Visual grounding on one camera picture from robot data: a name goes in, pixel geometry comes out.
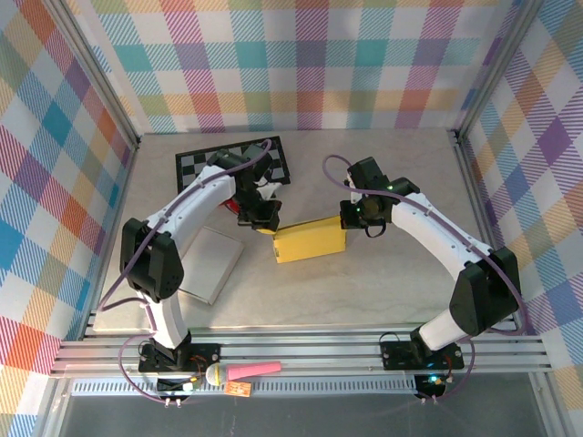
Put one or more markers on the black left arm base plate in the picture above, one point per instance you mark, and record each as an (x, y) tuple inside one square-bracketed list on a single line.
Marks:
[(207, 355)]

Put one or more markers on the yellow paper box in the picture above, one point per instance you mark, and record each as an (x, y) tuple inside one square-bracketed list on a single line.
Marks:
[(309, 241)]

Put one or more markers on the small orange tag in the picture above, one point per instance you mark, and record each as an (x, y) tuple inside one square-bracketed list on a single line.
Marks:
[(239, 389)]

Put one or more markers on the white paper box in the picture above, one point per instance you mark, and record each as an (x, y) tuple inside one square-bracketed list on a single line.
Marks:
[(211, 264)]

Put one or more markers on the red toy block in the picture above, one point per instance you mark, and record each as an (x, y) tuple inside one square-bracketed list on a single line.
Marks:
[(231, 207)]

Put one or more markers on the aluminium table side rail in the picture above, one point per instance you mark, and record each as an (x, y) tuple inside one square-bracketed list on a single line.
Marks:
[(473, 191), (120, 205)]

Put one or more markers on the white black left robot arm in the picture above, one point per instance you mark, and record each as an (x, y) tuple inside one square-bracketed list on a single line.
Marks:
[(196, 196)]

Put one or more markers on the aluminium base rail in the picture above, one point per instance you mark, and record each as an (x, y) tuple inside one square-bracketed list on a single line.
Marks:
[(296, 352)]

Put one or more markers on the black grey chessboard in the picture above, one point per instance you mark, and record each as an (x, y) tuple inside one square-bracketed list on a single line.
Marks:
[(191, 168)]

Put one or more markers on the aluminium corner post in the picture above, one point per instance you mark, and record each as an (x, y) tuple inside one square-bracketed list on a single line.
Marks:
[(93, 68), (495, 68)]

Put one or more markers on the pink toy microphone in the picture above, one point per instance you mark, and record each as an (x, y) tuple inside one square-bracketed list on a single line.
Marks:
[(255, 369)]

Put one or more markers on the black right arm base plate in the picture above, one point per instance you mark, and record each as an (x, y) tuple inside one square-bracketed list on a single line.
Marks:
[(396, 357)]

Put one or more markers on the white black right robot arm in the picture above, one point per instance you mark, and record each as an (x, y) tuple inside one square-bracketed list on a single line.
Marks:
[(432, 223)]

